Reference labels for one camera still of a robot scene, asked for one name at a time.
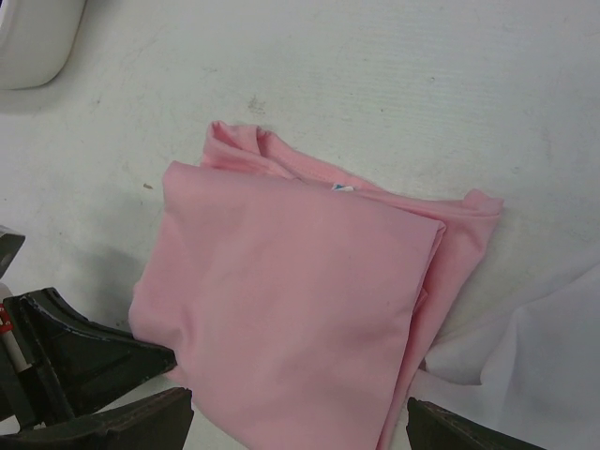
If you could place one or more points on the white t shirt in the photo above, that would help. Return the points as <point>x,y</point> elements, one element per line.
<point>528,368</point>

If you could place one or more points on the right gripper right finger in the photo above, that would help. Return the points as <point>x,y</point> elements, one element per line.
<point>431,427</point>

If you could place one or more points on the white plastic basket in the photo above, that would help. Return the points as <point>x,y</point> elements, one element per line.
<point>36,40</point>

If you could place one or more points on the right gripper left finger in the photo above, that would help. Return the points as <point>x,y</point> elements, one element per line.
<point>161,421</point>

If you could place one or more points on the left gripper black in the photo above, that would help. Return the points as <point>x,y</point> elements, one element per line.
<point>55,362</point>

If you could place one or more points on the pink t shirt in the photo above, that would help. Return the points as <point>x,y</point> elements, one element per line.
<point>300,299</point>

